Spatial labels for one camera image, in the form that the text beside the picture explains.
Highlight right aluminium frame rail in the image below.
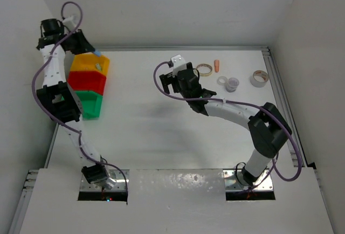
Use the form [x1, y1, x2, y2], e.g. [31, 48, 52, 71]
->
[261, 48, 307, 167]

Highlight yellow plastic bin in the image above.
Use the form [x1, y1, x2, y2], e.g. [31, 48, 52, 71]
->
[70, 53, 110, 76]

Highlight blue eraser cap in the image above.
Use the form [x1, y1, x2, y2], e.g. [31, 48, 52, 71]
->
[93, 50, 102, 57]

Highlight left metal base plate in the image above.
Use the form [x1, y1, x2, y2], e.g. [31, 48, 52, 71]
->
[79, 169, 126, 192]

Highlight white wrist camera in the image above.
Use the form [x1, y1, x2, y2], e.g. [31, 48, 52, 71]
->
[171, 54, 187, 77]
[62, 15, 78, 31]

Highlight aluminium frame rail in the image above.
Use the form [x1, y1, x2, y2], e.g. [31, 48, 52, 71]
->
[96, 46, 270, 52]
[261, 48, 307, 167]
[8, 170, 38, 234]

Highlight beige tape roll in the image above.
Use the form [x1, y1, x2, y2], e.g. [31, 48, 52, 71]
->
[196, 64, 213, 77]

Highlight green plastic bin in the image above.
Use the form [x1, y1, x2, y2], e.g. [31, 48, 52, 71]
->
[75, 91, 103, 120]

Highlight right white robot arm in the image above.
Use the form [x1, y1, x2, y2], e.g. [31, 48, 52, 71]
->
[154, 61, 292, 186]

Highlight red plastic bin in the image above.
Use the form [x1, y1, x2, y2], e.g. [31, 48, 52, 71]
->
[67, 71, 107, 95]

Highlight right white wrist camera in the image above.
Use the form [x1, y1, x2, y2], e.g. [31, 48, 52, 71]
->
[171, 54, 187, 77]

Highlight grey tape roll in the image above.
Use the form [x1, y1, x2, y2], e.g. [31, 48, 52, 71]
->
[250, 70, 269, 88]

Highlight back aluminium frame rail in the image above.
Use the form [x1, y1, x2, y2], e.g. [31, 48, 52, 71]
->
[96, 46, 270, 52]

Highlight left aluminium frame rail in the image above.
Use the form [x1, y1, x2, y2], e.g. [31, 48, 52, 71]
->
[8, 170, 38, 234]

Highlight orange eraser cap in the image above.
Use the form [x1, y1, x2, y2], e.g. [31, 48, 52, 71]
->
[214, 59, 220, 73]

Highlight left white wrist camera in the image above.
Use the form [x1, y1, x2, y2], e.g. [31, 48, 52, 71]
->
[62, 15, 78, 31]

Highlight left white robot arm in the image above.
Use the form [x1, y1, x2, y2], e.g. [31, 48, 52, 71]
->
[33, 17, 109, 186]

